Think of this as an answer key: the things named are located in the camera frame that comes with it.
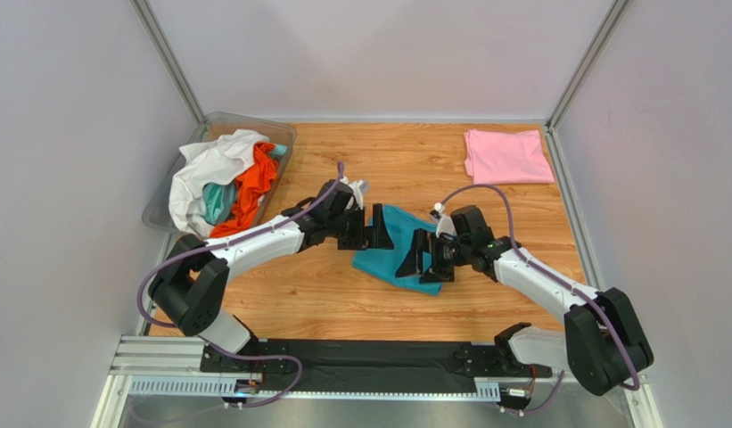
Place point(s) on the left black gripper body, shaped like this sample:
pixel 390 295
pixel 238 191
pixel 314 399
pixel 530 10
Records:
pixel 349 227

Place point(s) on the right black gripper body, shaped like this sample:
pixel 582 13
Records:
pixel 436 257

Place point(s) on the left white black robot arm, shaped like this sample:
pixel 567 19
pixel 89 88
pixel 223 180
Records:
pixel 190 285

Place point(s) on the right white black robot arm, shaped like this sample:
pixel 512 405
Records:
pixel 602 343

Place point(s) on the folded pink t shirt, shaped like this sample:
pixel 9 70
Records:
pixel 497 158

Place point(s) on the orange t shirt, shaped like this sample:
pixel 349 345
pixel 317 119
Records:
pixel 254 183

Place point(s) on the light teal t shirt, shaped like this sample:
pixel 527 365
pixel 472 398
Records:
pixel 219 200

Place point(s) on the white t shirt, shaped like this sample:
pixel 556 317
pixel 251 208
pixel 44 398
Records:
pixel 218 161

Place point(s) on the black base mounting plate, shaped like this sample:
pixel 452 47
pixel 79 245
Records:
pixel 370 366

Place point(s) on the clear plastic bin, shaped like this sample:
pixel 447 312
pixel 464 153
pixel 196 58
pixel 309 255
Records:
pixel 282 136

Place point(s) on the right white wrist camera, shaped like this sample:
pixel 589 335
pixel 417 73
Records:
pixel 444 224

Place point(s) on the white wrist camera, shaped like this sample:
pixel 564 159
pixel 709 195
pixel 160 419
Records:
pixel 444 224
pixel 359 188

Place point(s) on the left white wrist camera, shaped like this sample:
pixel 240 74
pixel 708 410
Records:
pixel 359 188

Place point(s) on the right aluminium frame post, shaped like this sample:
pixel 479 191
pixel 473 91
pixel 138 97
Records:
pixel 587 62

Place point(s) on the aluminium frame post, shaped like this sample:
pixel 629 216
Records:
pixel 587 62
pixel 155 32

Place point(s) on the aluminium front rail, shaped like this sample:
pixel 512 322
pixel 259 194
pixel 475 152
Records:
pixel 172 364

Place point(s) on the left aluminium frame post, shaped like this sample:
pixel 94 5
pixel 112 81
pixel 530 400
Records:
pixel 155 32

